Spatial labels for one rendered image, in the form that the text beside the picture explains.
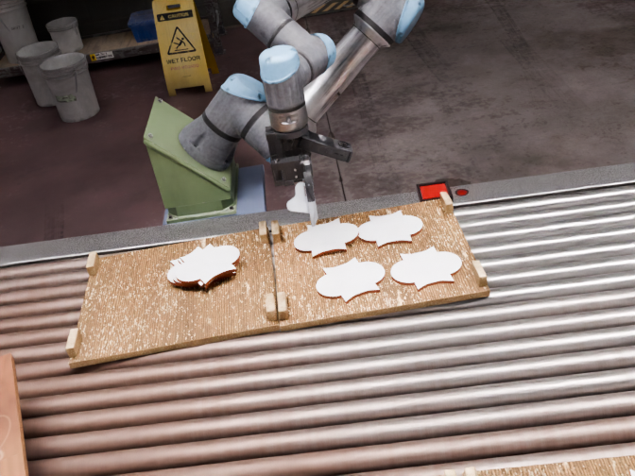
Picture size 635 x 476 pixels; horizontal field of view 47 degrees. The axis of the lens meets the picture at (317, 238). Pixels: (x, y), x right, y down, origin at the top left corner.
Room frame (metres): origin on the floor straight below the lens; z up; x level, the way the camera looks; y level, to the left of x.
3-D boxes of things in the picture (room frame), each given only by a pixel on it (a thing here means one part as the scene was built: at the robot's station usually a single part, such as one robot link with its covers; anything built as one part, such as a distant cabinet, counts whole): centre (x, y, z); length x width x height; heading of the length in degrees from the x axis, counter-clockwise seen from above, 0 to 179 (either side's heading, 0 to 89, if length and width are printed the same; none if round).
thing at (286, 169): (1.34, 0.02, 1.16); 0.09 x 0.08 x 0.12; 89
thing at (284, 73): (1.34, 0.01, 1.32); 0.09 x 0.08 x 0.11; 143
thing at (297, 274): (1.25, -0.11, 0.93); 0.41 x 0.35 x 0.02; 90
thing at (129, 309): (1.25, 0.31, 0.93); 0.41 x 0.35 x 0.02; 91
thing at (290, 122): (1.34, 0.02, 1.24); 0.08 x 0.08 x 0.05
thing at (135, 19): (5.62, 0.92, 0.22); 0.40 x 0.31 x 0.16; 89
